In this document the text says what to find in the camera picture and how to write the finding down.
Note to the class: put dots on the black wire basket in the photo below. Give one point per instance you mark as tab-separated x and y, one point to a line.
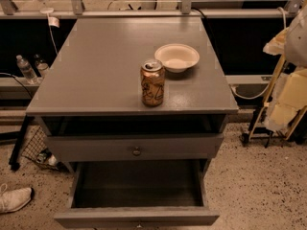
36	151

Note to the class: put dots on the right clear water bottle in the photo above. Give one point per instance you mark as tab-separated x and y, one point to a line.
41	65

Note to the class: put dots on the left clear water bottle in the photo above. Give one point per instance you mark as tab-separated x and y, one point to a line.
26	69

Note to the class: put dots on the white sneaker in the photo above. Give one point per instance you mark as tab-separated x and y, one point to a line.
12	201

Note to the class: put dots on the clear water bottle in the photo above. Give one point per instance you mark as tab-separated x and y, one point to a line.
41	65
26	69

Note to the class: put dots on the white paper bowl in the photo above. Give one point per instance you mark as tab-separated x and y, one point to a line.
177	58

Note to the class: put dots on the grey wooden drawer cabinet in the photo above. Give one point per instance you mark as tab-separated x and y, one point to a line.
94	86

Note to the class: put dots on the yellow folding ladder frame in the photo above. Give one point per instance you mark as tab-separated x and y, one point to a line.
271	93

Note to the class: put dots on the grey drawer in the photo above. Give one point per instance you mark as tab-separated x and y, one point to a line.
120	194
134	147

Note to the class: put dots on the grey top drawer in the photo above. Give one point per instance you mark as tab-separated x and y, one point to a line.
134	147

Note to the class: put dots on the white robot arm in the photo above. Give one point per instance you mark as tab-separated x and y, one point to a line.
291	42

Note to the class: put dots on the gold soda can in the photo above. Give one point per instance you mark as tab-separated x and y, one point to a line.
152	74

